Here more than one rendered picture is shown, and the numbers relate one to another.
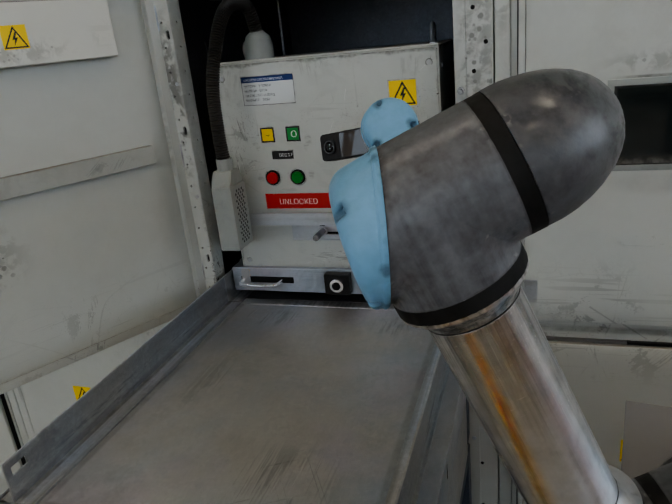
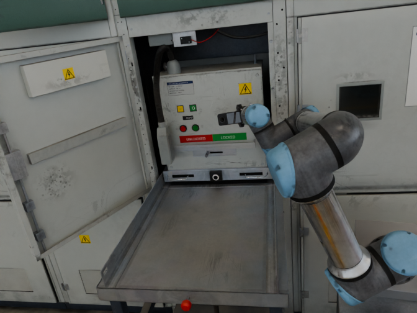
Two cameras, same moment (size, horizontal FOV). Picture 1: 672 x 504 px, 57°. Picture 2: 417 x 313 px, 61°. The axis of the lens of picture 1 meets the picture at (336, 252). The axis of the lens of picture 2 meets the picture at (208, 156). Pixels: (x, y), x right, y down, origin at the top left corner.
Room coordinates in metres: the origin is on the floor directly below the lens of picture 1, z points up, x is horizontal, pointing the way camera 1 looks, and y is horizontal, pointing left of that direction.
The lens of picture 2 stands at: (-0.24, 0.23, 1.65)
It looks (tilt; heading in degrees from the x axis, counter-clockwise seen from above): 23 degrees down; 352
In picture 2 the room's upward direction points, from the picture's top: 7 degrees counter-clockwise
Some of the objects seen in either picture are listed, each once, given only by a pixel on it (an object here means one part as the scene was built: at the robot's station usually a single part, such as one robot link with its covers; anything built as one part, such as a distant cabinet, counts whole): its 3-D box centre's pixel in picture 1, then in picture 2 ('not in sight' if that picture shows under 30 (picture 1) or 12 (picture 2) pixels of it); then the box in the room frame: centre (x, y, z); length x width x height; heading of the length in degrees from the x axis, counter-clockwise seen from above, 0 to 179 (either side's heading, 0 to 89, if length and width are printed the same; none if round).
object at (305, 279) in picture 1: (342, 277); (216, 172); (1.33, -0.01, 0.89); 0.54 x 0.05 x 0.06; 71
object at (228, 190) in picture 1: (232, 208); (165, 144); (1.32, 0.22, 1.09); 0.08 x 0.05 x 0.17; 161
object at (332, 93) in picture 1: (329, 172); (211, 125); (1.31, 0.00, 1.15); 0.48 x 0.01 x 0.48; 71
